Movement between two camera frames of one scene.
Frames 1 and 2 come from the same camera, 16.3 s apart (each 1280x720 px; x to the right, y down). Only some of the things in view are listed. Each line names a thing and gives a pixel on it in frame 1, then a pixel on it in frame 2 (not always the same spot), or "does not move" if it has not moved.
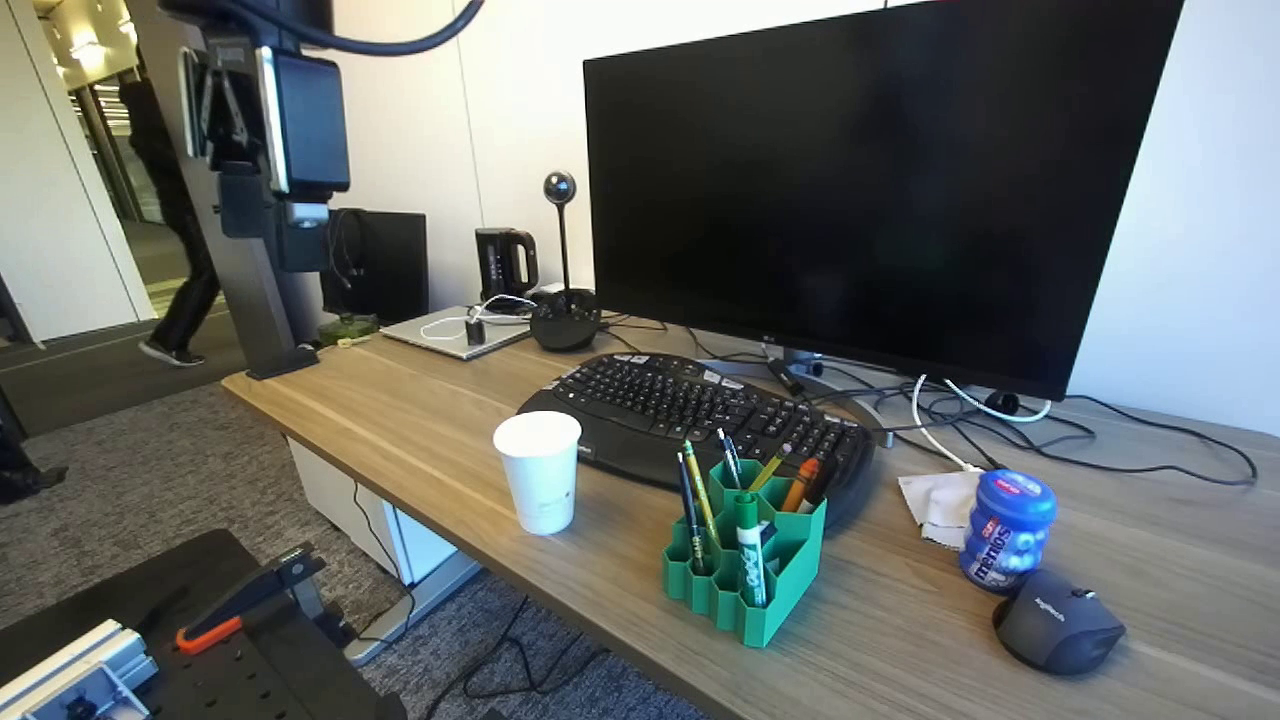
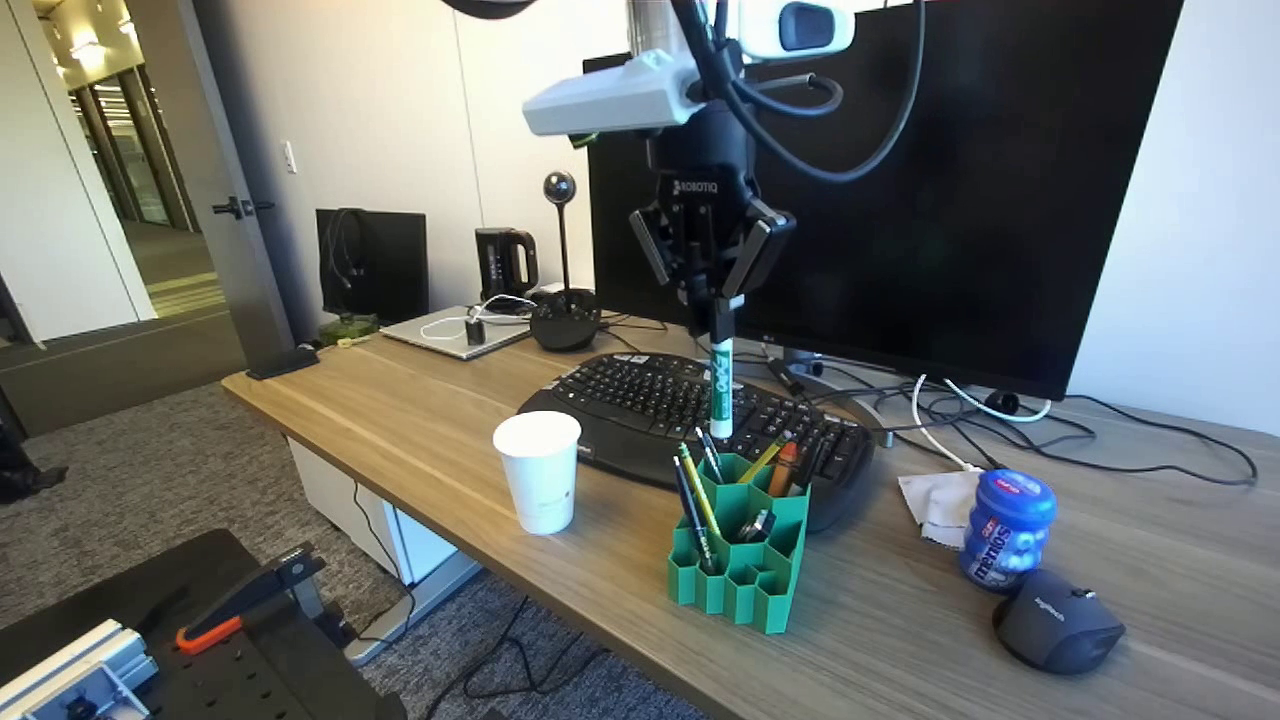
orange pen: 804,468 to 782,468
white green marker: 751,531 to 721,377
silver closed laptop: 445,330 does not move
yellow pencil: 702,493 does not move
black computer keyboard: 635,413 does not move
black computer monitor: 919,188 does not move
